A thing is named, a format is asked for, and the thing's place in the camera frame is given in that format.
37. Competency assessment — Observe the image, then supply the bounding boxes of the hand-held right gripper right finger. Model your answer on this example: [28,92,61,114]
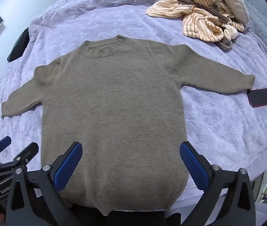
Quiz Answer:
[180,141,257,226]

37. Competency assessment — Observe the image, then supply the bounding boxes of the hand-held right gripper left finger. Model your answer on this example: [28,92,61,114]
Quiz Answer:
[6,141,83,226]

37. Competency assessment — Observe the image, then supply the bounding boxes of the olive knitted sweater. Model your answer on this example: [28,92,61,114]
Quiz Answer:
[1,35,256,216]

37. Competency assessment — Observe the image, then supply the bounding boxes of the purple embossed blanket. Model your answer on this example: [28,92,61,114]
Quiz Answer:
[0,0,267,208]

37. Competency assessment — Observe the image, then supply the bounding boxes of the dark smartphone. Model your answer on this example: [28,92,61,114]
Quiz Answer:
[247,88,267,108]

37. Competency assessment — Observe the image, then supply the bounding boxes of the black padded object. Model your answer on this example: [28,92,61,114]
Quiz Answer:
[7,27,30,63]

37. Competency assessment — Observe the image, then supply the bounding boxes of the beige striped fleece garment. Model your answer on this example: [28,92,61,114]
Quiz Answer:
[145,0,245,51]

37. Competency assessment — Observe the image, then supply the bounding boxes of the grey quilted mattress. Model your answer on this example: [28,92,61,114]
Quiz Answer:
[237,0,267,76]

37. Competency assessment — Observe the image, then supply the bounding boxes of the beige leaf-quilted pillow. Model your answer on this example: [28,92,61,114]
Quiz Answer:
[209,0,250,26]

